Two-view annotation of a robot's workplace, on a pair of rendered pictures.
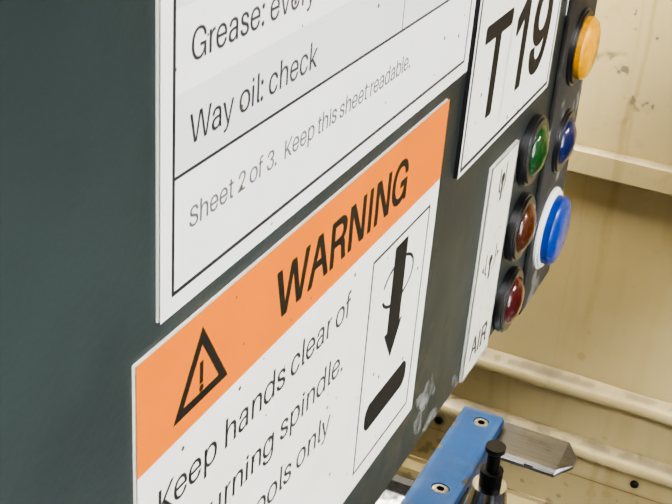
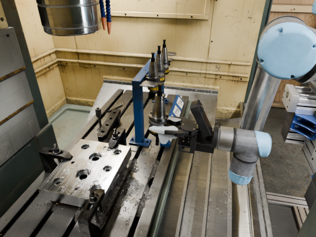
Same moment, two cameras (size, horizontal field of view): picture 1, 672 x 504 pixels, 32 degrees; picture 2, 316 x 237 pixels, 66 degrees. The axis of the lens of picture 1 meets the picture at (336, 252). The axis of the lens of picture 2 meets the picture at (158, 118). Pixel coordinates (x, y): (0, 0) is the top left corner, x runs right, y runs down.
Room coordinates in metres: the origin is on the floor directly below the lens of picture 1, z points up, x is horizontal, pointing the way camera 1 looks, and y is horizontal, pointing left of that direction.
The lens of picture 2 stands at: (-0.49, 0.10, 1.62)
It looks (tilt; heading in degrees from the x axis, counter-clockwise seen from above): 32 degrees down; 351
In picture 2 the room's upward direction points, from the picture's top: straight up
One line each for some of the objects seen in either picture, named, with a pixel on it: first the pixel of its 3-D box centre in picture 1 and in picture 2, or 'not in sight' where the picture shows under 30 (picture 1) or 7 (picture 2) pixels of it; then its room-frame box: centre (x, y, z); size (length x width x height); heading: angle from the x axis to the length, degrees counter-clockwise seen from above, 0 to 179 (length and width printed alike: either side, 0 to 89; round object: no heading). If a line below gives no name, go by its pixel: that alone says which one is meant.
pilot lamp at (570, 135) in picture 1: (563, 141); not in sight; (0.45, -0.09, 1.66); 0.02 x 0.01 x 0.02; 157
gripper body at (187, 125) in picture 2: not in sight; (197, 136); (0.11, -0.13, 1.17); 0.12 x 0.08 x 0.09; 68
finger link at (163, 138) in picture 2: not in sight; (163, 135); (0.11, -0.02, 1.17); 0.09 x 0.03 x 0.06; 81
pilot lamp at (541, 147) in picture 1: (535, 150); not in sight; (0.40, -0.07, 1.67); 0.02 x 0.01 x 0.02; 157
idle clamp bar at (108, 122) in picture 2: not in sight; (109, 126); (0.57, 0.17, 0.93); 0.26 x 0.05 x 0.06; 162
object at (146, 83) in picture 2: not in sight; (149, 83); (0.43, -0.02, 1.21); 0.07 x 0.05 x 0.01; 67
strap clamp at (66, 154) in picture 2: not in sight; (57, 158); (0.30, 0.37, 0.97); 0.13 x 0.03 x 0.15; 67
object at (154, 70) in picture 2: not in sight; (153, 68); (0.48, -0.04, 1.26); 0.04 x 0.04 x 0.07
